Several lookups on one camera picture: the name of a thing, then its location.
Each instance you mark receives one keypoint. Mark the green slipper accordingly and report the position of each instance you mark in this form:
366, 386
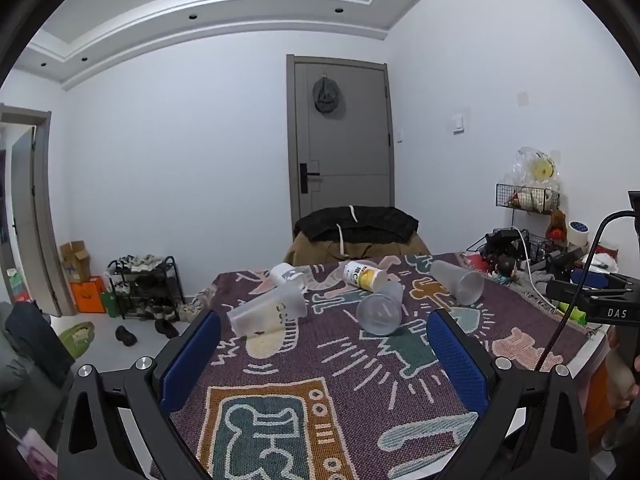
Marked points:
77, 339

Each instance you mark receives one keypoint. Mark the small clear white-capped cup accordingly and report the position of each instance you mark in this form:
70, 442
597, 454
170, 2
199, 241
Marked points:
283, 273

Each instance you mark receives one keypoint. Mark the black wire wall basket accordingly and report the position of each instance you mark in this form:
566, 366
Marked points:
527, 198

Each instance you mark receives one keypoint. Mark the brown plush toy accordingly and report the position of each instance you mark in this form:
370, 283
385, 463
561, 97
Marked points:
557, 228

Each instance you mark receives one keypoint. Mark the brown chair back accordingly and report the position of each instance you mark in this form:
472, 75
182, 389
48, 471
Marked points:
303, 252

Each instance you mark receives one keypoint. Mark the green tissue pack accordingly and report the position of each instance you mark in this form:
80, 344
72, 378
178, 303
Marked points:
578, 316

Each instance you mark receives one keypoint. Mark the cardboard box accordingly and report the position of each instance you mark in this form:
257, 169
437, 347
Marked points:
75, 261

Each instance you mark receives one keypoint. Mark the white light switch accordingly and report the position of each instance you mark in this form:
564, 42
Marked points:
458, 125

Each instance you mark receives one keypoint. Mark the black slipper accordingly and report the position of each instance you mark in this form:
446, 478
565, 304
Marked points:
124, 336

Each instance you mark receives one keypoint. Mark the patterned purple woven tablecloth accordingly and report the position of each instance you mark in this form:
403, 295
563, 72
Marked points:
321, 398

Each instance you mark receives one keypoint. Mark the clear plastic bag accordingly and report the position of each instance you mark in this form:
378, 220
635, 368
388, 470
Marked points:
533, 168

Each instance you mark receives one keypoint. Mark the white yellow printed cup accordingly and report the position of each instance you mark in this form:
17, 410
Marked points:
364, 276

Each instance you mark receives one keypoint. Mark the black shoe rack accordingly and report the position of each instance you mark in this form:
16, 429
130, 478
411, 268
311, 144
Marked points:
146, 287

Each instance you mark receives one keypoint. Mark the frosted cup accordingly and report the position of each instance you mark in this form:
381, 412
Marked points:
380, 313
466, 286
268, 312

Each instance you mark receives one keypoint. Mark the grey cap on door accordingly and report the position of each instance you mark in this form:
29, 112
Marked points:
327, 95

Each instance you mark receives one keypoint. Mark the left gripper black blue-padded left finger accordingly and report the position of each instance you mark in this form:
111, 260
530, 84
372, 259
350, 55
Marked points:
94, 443

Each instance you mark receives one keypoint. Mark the orange box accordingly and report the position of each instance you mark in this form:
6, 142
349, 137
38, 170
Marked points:
88, 295

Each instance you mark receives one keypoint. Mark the black fleece jacket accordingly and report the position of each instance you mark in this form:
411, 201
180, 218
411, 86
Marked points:
358, 224

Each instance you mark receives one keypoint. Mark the open grey side door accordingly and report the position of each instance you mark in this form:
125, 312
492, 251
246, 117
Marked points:
31, 211

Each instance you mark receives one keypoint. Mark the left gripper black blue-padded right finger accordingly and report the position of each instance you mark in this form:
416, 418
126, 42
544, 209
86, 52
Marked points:
529, 423

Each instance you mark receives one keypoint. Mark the black door handle lock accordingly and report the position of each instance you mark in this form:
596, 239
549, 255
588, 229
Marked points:
304, 176

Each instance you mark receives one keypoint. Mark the black-haired figurine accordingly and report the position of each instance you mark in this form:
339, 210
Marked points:
505, 268

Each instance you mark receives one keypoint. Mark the white tape roll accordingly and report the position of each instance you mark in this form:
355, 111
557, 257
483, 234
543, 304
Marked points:
577, 234

